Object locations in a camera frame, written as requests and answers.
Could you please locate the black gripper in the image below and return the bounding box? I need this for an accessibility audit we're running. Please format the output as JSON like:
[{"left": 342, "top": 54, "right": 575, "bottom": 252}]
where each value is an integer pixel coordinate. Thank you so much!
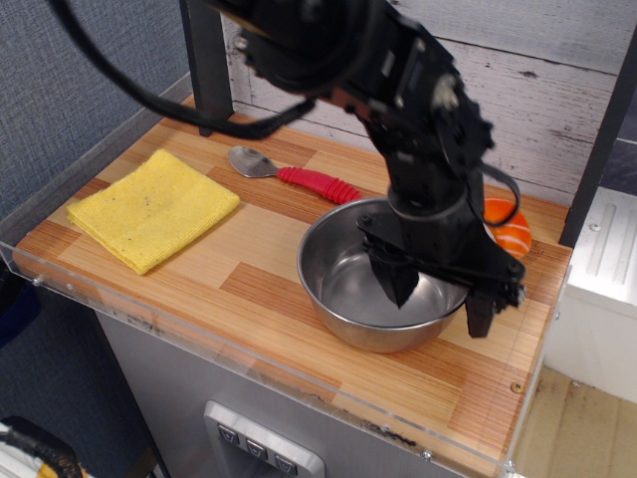
[{"left": 356, "top": 196, "right": 526, "bottom": 339}]

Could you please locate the silver metal bowl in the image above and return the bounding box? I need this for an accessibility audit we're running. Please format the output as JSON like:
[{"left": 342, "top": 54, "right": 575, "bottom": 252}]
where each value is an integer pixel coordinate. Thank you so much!
[{"left": 298, "top": 197, "right": 468, "bottom": 354}]

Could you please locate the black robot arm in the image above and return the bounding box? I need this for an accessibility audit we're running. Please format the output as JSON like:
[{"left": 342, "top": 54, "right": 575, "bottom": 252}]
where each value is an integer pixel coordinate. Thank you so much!
[{"left": 214, "top": 1, "right": 526, "bottom": 338}]

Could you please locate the salmon nigiri sushi toy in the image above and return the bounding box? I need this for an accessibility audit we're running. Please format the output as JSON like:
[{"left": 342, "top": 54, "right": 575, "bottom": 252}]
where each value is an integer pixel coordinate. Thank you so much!
[{"left": 484, "top": 197, "right": 532, "bottom": 259}]

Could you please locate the white aluminium side block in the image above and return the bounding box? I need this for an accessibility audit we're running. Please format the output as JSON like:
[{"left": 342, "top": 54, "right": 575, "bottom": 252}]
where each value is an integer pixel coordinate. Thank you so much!
[{"left": 544, "top": 187, "right": 636, "bottom": 402}]

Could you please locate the grey dispenser button panel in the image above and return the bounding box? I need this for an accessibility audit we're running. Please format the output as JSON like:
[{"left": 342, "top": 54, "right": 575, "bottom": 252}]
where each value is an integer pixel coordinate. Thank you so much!
[{"left": 203, "top": 400, "right": 326, "bottom": 477}]

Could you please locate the silver toy fridge cabinet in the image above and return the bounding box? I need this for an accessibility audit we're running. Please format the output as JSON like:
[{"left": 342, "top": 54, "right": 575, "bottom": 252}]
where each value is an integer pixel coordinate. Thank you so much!
[{"left": 99, "top": 314, "right": 501, "bottom": 477}]

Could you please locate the yellow folded cloth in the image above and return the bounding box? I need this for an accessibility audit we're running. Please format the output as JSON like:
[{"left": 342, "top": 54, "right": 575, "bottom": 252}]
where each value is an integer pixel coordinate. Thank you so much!
[{"left": 68, "top": 149, "right": 240, "bottom": 275}]

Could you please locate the yellow object bottom left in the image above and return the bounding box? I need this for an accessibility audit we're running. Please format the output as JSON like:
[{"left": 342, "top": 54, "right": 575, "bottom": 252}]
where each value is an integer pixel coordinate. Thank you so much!
[{"left": 36, "top": 463, "right": 58, "bottom": 478}]

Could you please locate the red handled metal spoon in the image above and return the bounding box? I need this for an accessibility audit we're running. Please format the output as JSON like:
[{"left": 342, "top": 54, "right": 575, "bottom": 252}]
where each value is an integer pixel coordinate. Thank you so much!
[{"left": 228, "top": 146, "right": 362, "bottom": 204}]

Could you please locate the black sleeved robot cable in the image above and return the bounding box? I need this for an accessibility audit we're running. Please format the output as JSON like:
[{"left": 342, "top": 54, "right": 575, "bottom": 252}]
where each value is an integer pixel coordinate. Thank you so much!
[{"left": 47, "top": 0, "right": 318, "bottom": 140}]

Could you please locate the black right frame post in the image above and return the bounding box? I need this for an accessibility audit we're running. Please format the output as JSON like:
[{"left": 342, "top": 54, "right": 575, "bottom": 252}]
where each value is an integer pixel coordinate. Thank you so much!
[{"left": 558, "top": 32, "right": 636, "bottom": 248}]

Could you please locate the black frame post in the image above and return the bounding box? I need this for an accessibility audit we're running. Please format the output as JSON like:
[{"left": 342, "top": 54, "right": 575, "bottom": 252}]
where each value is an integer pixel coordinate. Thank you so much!
[
  {"left": 558, "top": 32, "right": 636, "bottom": 248},
  {"left": 179, "top": 0, "right": 234, "bottom": 120}
]

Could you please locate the black left frame post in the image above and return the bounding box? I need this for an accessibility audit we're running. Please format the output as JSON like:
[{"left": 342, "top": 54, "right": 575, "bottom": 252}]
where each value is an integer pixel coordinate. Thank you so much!
[{"left": 179, "top": 0, "right": 234, "bottom": 120}]

